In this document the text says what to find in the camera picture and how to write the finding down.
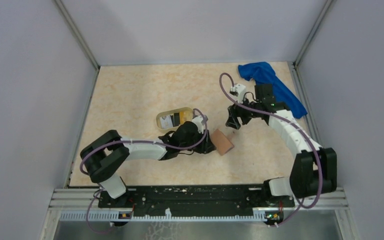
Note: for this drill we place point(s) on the black VIP card in tray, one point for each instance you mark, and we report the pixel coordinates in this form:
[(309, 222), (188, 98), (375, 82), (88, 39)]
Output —
[(176, 121)]

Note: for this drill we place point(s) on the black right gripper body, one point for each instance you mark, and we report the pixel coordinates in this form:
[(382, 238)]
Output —
[(247, 114)]

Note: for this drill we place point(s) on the cream plastic tray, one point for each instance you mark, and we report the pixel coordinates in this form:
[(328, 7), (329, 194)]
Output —
[(167, 113)]

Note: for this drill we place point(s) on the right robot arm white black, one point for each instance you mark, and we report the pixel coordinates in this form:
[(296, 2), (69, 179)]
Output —
[(314, 169)]

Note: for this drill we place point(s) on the white black card in tray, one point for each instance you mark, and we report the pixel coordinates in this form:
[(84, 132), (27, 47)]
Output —
[(166, 121)]

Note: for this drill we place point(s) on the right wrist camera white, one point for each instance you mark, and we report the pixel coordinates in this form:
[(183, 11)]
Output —
[(238, 91)]

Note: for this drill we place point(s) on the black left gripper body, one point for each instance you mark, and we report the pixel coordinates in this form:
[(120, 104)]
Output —
[(202, 146)]

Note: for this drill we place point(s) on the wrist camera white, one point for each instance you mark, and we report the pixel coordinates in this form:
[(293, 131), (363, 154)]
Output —
[(238, 91), (200, 121)]

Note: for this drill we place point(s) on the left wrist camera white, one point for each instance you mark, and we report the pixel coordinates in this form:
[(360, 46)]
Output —
[(200, 121)]

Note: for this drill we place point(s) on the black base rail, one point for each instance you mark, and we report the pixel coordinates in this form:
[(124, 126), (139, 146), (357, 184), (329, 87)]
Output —
[(221, 200)]

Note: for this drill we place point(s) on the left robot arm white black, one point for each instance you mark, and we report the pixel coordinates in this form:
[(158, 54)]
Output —
[(102, 158)]

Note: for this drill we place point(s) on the yellow credit cards stack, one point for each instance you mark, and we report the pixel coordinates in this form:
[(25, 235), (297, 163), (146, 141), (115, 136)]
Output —
[(185, 116)]

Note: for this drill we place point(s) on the tan leather card holder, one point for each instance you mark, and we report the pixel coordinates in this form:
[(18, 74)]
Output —
[(221, 142)]

